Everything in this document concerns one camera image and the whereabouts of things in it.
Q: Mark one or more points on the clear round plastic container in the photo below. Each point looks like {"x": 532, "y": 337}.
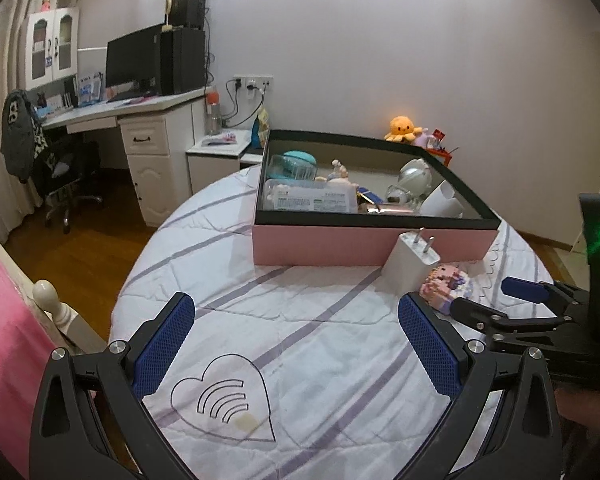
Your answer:
{"x": 285, "y": 173}

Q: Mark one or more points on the beige curtain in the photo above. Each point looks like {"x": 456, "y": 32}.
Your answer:
{"x": 0, "y": 170}

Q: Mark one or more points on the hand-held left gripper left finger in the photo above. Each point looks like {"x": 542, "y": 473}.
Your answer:
{"x": 165, "y": 345}

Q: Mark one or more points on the black office chair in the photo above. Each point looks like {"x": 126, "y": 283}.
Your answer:
{"x": 62, "y": 170}

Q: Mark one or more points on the white striped bedsheet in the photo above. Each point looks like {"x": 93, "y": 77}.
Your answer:
{"x": 305, "y": 310}

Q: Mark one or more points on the orange octopus plush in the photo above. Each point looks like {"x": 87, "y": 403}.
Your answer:
{"x": 402, "y": 127}

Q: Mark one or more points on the black computer tower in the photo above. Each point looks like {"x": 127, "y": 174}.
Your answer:
{"x": 182, "y": 60}

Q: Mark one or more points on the white wall outlet strip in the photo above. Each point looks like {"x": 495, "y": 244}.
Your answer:
{"x": 252, "y": 82}

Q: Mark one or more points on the person's right forearm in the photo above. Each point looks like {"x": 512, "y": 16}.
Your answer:
{"x": 585, "y": 410}

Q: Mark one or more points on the clear box green label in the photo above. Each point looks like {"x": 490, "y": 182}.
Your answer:
{"x": 305, "y": 200}

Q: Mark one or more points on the white glass-door cabinet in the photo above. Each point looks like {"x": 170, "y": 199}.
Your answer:
{"x": 50, "y": 45}

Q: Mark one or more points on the yellow blue snack bag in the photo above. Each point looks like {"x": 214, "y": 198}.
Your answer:
{"x": 261, "y": 125}

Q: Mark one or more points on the purple plush toy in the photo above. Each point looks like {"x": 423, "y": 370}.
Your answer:
{"x": 421, "y": 137}

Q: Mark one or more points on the small pink doll figurine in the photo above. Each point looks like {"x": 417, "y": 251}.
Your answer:
{"x": 337, "y": 171}

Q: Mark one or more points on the small red white toy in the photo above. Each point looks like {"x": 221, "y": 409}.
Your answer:
{"x": 437, "y": 136}

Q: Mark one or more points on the white bed frame post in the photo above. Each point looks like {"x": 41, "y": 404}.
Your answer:
{"x": 47, "y": 294}

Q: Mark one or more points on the white cup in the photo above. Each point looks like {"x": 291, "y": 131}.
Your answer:
{"x": 442, "y": 202}

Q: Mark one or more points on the white nightstand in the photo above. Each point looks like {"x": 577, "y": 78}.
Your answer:
{"x": 220, "y": 160}

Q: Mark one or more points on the dark patterned jacket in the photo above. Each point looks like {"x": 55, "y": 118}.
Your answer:
{"x": 17, "y": 135}

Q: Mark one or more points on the orange capped bottle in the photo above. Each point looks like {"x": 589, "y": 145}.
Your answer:
{"x": 212, "y": 112}

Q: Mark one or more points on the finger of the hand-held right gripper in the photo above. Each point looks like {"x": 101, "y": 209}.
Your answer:
{"x": 500, "y": 322}
{"x": 525, "y": 290}

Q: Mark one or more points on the black computer monitor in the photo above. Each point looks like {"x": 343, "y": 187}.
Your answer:
{"x": 132, "y": 60}

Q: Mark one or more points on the teal round case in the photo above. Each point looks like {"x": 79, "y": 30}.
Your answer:
{"x": 297, "y": 157}

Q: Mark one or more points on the white astronaut figurine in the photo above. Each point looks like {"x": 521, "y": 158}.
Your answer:
{"x": 412, "y": 172}

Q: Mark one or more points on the pink multicolour block figure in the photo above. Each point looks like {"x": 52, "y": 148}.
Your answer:
{"x": 442, "y": 285}

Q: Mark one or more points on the pink storage box black rim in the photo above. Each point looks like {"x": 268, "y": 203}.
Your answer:
{"x": 330, "y": 245}

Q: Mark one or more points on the white desk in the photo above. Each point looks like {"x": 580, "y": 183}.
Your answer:
{"x": 150, "y": 140}

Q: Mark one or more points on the blue white box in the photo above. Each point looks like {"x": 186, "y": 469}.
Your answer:
{"x": 89, "y": 90}

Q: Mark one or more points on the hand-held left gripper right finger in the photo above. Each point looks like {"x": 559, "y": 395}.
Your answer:
{"x": 430, "y": 345}

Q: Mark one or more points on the small red doll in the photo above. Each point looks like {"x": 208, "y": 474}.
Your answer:
{"x": 46, "y": 2}

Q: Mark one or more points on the white charger plug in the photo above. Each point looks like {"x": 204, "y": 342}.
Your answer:
{"x": 407, "y": 260}

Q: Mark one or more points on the red printed box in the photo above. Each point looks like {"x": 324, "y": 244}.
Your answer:
{"x": 440, "y": 154}

